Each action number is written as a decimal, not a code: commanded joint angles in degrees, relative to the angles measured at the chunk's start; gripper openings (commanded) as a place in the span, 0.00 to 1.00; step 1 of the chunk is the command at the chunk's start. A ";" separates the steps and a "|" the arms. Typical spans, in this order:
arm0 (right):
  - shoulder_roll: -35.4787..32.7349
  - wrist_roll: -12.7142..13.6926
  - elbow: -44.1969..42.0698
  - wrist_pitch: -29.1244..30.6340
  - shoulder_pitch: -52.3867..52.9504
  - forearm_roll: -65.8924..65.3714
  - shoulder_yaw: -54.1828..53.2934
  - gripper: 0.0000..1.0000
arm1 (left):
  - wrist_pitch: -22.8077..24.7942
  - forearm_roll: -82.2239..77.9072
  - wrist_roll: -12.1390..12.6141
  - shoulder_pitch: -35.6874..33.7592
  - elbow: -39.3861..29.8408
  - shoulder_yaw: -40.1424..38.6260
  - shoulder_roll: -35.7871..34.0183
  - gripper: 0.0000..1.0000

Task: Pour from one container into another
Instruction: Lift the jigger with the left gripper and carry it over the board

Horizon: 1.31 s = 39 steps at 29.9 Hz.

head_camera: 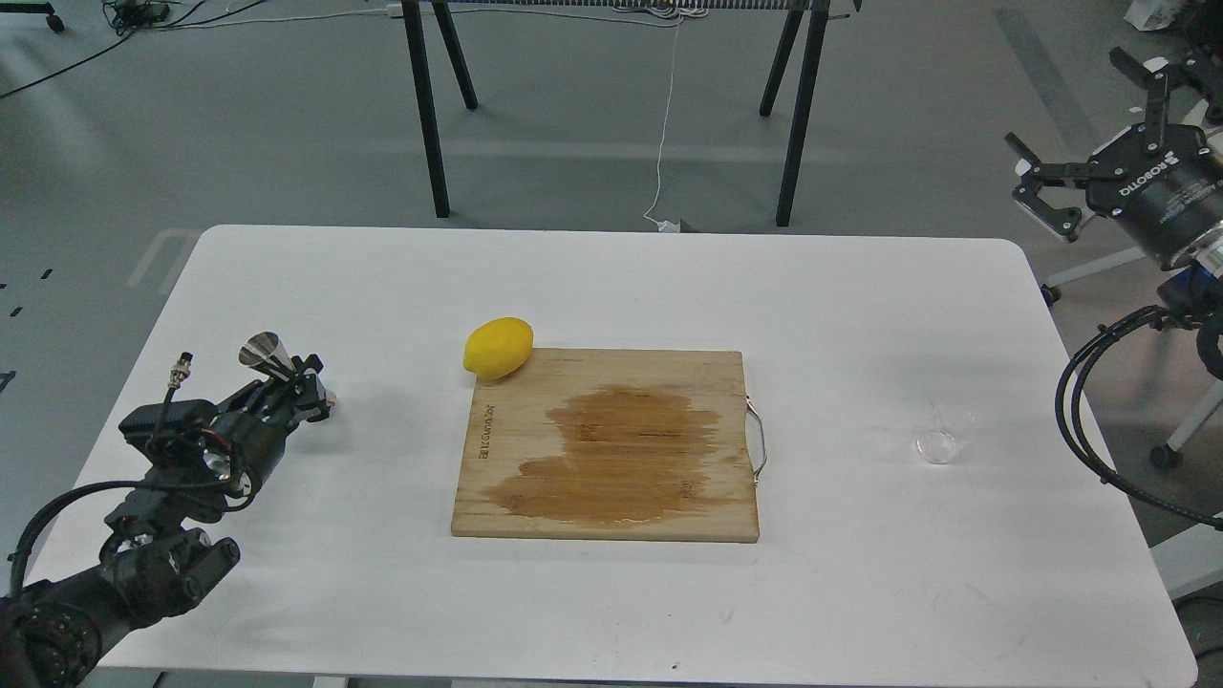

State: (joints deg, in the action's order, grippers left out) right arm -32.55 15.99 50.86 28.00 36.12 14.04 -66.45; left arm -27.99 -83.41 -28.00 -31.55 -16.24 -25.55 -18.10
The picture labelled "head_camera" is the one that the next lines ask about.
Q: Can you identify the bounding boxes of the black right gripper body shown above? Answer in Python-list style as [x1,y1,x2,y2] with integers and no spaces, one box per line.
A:
[1088,123,1222,271]

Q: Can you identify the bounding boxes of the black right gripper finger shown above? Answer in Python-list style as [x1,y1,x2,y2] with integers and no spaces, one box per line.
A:
[1003,132,1126,243]
[1108,46,1222,134]

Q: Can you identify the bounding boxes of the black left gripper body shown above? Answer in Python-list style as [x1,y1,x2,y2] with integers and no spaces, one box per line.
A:
[205,378,306,495]

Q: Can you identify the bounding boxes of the steel jigger measuring cup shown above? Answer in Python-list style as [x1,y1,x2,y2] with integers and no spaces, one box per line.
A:
[238,332,330,408]

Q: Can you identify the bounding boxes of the clear glass cup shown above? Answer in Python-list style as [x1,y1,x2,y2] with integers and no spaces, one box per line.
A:
[912,402,978,466]

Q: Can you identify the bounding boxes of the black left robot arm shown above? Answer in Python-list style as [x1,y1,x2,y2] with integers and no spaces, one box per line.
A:
[2,352,335,687]

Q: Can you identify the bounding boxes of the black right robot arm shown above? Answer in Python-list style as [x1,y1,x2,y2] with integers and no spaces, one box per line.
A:
[1005,48,1222,378]

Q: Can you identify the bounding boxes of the yellow lemon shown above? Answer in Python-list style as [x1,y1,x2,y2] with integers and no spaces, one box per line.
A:
[462,317,534,380]

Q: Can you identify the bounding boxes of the wooden cutting board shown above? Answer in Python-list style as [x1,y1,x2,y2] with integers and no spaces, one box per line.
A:
[450,348,761,544]

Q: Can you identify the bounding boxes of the black trestle table legs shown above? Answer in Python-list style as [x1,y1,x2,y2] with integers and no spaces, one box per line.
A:
[399,0,851,229]

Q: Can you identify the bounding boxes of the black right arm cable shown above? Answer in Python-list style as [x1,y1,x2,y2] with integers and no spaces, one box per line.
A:
[1055,304,1223,532]

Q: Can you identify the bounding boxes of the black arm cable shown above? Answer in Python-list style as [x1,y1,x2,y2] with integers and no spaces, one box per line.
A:
[1055,304,1223,532]
[9,478,240,593]

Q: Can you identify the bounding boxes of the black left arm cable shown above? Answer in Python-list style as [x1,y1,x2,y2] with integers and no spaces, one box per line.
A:
[9,478,240,593]

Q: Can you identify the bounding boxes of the white hanging cable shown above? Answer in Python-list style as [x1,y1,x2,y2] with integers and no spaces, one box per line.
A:
[642,17,682,232]

